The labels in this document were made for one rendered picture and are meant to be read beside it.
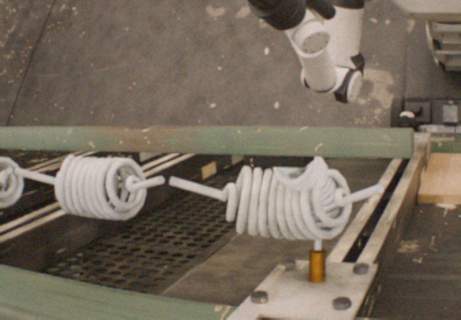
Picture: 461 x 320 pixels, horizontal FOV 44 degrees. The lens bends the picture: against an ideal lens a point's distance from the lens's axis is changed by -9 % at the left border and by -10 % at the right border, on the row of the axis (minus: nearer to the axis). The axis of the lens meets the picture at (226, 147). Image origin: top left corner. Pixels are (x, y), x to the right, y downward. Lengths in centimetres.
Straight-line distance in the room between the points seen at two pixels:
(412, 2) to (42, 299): 99
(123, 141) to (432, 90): 201
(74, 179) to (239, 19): 248
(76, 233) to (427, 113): 164
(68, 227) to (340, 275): 55
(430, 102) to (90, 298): 197
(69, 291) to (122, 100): 256
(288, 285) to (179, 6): 276
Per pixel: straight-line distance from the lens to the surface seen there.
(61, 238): 99
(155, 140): 51
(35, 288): 62
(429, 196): 119
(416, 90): 245
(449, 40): 195
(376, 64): 272
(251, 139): 47
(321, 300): 52
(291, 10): 111
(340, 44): 138
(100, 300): 57
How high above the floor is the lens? 239
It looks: 60 degrees down
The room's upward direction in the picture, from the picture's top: 48 degrees counter-clockwise
